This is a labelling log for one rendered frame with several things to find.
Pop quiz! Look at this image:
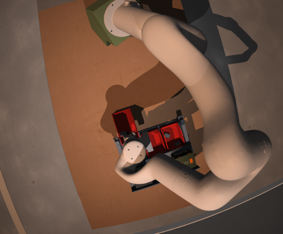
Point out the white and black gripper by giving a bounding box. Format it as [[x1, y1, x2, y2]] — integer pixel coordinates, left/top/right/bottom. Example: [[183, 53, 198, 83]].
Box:
[[123, 131, 134, 141]]

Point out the red bin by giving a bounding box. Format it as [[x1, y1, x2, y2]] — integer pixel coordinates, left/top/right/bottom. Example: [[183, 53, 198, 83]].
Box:
[[147, 129, 166, 158], [112, 109, 139, 145], [160, 122, 185, 151]]

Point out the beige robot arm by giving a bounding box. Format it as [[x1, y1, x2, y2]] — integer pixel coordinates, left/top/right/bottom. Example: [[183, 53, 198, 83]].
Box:
[[104, 0, 272, 211]]

